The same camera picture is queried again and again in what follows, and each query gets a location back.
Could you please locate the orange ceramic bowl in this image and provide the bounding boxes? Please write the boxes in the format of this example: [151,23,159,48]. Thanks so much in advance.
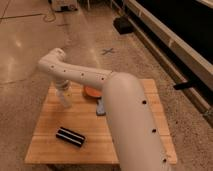
[83,86,102,98]

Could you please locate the black floor object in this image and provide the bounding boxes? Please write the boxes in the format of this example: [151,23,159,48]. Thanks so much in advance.
[113,17,133,34]

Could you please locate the black white striped box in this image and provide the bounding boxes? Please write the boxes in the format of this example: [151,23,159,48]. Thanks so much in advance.
[56,127,85,147]

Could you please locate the blue sponge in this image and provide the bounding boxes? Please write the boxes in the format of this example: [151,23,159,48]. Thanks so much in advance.
[96,99,106,116]

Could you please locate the floor cable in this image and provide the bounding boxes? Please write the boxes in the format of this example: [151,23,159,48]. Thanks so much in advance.
[0,12,57,24]

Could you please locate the long white rail frame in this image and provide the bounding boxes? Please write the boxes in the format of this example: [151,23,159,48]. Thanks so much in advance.
[109,0,213,83]

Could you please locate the white equipment box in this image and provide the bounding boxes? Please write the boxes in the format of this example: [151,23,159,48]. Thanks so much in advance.
[48,0,78,12]

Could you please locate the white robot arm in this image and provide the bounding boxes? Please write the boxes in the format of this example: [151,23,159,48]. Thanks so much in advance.
[38,48,173,171]

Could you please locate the wooden folding table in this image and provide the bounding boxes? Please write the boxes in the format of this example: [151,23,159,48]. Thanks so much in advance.
[24,78,178,171]

